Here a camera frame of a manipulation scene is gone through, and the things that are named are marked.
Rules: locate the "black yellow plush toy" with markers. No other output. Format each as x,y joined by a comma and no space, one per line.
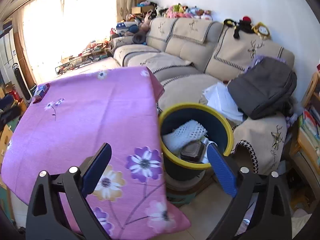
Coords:
228,22

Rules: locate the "cream curtain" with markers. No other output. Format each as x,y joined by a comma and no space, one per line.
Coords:
75,17

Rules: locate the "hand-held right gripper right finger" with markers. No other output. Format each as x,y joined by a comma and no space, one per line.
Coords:
221,170

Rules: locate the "grey backpack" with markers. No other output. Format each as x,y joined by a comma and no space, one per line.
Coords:
262,87

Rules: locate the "round wooden stool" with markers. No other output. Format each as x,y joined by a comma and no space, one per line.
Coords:
185,187

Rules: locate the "white foam net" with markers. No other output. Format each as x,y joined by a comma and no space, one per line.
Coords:
185,132

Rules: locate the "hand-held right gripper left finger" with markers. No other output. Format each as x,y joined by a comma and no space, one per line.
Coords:
96,170

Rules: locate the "dark grey neck pillow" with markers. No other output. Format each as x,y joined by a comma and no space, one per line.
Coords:
139,38

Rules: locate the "purple floral tablecloth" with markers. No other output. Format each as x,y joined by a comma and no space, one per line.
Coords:
87,117

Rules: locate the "yellow lion plush toy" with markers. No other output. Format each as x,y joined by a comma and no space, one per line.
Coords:
262,31

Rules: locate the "pink plush bear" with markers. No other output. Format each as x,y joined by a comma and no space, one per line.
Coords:
145,25

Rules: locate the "beige sofa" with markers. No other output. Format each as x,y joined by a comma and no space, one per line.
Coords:
187,50

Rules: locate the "wooden shelf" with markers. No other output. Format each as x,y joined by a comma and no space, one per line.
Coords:
312,87

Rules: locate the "white tower fan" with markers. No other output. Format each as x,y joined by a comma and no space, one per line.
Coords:
21,82

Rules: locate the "black plastic food container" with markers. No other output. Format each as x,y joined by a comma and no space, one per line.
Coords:
192,151

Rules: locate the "row of plush toys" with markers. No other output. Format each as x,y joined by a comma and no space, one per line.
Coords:
185,11

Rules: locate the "yellow-rimmed dark bin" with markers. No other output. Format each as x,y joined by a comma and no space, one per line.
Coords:
217,120

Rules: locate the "blue tissue pack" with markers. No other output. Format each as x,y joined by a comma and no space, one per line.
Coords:
40,91

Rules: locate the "lilac fuzzy cloth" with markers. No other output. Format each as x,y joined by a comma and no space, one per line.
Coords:
258,59

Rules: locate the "white papers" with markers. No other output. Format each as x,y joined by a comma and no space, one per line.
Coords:
220,97

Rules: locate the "cluttered glass low table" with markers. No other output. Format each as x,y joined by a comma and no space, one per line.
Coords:
85,57

